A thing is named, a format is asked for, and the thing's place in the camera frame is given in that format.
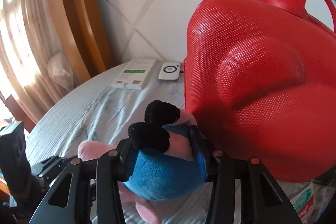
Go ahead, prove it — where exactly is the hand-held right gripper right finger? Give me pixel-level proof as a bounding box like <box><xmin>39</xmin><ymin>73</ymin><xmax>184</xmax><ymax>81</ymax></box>
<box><xmin>190</xmin><ymin>126</ymin><xmax>302</xmax><ymax>224</ymax></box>

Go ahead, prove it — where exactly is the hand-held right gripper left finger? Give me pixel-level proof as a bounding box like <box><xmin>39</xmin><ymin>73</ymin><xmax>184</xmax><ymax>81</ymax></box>
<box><xmin>28</xmin><ymin>138</ymin><xmax>137</xmax><ymax>224</ymax></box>

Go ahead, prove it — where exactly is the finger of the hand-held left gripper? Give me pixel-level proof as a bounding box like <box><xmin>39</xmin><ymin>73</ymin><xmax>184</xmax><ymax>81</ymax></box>
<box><xmin>31</xmin><ymin>155</ymin><xmax>72</xmax><ymax>189</ymax></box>

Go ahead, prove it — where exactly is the pink pig plush blue shirt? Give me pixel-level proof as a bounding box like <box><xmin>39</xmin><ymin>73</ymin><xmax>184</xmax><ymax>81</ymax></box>
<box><xmin>78</xmin><ymin>100</ymin><xmax>208</xmax><ymax>222</ymax></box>

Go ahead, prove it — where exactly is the white striped bed sheet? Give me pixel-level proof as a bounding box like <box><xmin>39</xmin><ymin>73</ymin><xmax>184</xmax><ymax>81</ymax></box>
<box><xmin>25</xmin><ymin>60</ymin><xmax>323</xmax><ymax>224</ymax></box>

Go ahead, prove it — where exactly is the white box green label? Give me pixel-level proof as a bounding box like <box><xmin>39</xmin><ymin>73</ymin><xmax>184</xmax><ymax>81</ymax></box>
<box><xmin>112</xmin><ymin>59</ymin><xmax>156</xmax><ymax>90</ymax></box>

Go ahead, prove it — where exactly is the clear plastic bag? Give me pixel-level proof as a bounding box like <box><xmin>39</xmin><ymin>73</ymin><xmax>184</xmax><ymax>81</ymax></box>
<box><xmin>47</xmin><ymin>52</ymin><xmax>77</xmax><ymax>88</ymax></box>

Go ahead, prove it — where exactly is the white green red toothpaste box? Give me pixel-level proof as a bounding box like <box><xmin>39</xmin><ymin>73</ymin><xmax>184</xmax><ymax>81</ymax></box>
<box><xmin>289</xmin><ymin>182</ymin><xmax>324</xmax><ymax>224</ymax></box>

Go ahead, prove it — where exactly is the white router device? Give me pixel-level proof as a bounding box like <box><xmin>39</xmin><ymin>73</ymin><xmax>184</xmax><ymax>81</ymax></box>
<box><xmin>158</xmin><ymin>62</ymin><xmax>182</xmax><ymax>83</ymax></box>

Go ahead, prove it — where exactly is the red bear-shaped case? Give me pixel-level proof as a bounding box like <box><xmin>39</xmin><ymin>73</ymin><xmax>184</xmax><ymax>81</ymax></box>
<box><xmin>183</xmin><ymin>0</ymin><xmax>336</xmax><ymax>184</ymax></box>

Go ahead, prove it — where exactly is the beige curtain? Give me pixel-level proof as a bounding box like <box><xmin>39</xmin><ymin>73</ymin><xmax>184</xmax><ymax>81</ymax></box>
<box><xmin>0</xmin><ymin>0</ymin><xmax>79</xmax><ymax>131</ymax></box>

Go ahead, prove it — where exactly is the wooden wall frame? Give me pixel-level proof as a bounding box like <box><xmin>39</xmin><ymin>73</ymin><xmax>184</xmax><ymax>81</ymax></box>
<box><xmin>56</xmin><ymin>0</ymin><xmax>114</xmax><ymax>80</ymax></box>

